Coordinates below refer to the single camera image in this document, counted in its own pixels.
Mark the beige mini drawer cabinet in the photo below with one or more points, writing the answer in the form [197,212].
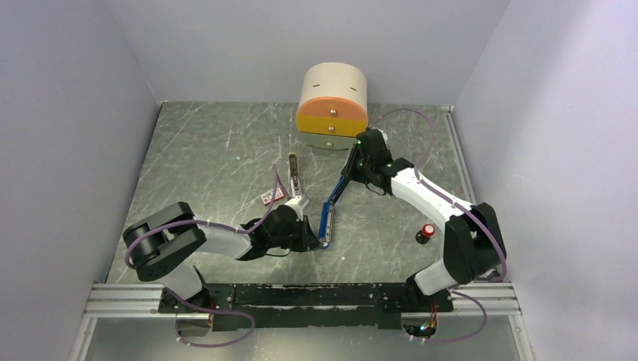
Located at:
[332,107]

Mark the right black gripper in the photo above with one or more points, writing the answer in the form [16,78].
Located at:
[350,171]

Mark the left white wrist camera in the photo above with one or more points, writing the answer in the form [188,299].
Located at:
[298,204]

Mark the blue black stapler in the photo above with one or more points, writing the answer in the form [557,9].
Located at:
[326,223]

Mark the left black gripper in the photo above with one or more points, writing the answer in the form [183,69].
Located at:
[308,240]

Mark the red white staple box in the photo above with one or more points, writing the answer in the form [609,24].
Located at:
[272,196]

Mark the beige white stapler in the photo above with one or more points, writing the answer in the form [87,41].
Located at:
[294,178]

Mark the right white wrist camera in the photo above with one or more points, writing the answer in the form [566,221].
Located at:
[383,133]

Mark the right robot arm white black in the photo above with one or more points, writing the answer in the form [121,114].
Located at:
[472,241]

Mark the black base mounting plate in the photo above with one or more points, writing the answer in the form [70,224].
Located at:
[319,305]

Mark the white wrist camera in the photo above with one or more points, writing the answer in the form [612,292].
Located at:
[298,204]
[383,133]

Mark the red emergency stop button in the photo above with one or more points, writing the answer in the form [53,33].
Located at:
[424,235]

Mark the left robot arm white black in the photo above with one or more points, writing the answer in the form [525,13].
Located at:
[159,245]

